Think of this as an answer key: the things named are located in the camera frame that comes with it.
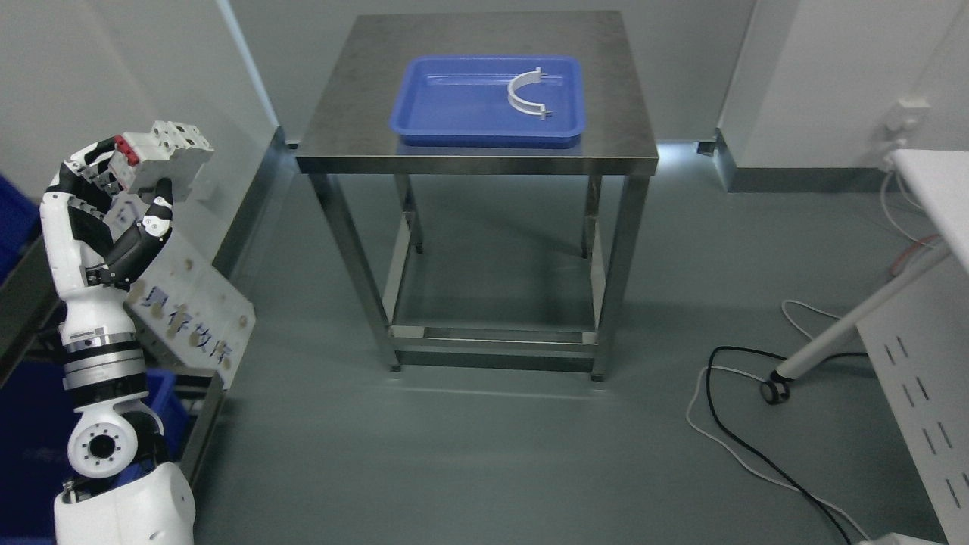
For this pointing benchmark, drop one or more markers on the blue storage bin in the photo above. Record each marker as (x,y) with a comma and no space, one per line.
(19,219)

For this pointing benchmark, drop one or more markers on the white rolling stand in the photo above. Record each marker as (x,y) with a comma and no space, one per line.
(939,181)

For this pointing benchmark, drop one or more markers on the white perforated cabinet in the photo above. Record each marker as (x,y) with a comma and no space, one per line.
(917,342)

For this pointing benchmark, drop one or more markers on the white plug adapter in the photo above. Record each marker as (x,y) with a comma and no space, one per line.
(894,141)

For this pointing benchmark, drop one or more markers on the white wall socket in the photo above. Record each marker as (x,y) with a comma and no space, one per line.
(907,114)

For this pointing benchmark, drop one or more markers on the grey circuit breaker red switches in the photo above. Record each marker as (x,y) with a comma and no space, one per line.
(169,150)

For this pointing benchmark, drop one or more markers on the stainless steel table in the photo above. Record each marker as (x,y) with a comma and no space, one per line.
(617,155)

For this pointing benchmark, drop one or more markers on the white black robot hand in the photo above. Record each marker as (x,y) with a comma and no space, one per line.
(93,271)

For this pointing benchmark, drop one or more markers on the blue plastic tray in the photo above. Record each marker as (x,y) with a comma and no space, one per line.
(491,101)

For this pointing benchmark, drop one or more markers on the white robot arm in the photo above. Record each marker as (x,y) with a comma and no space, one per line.
(126,488)

